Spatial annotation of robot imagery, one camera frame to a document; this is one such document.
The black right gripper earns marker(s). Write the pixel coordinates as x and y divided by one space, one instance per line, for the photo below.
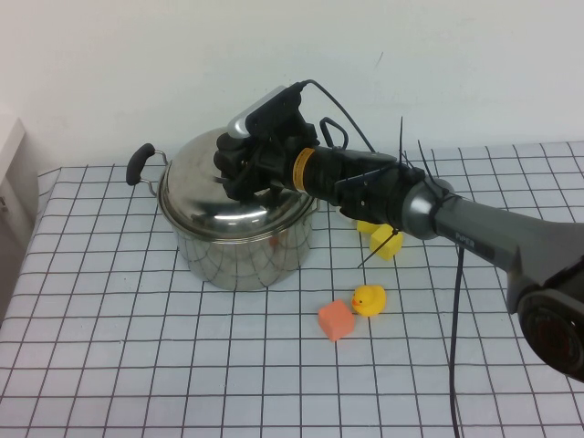
276 166

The steel lid with black knob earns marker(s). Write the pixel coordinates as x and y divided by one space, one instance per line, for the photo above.
196 182

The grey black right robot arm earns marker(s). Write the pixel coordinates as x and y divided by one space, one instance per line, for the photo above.
479 228

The stainless steel pot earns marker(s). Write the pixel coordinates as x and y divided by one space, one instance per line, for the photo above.
237 260

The small yellow block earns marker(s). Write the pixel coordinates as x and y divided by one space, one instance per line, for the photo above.
365 226

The black zip tie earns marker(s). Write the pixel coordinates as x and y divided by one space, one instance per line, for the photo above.
376 248
425 159
402 137

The large yellow block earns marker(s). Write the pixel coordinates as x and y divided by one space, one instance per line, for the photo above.
388 244

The orange block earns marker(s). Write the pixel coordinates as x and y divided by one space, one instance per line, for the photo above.
336 321

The yellow rubber duck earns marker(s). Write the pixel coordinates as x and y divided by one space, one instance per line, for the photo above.
370 302

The white black-grid tablecloth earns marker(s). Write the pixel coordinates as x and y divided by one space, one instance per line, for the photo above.
137 365

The white side table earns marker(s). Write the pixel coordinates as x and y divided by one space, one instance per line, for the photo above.
11 146

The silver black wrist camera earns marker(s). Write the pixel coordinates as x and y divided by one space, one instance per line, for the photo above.
269 111

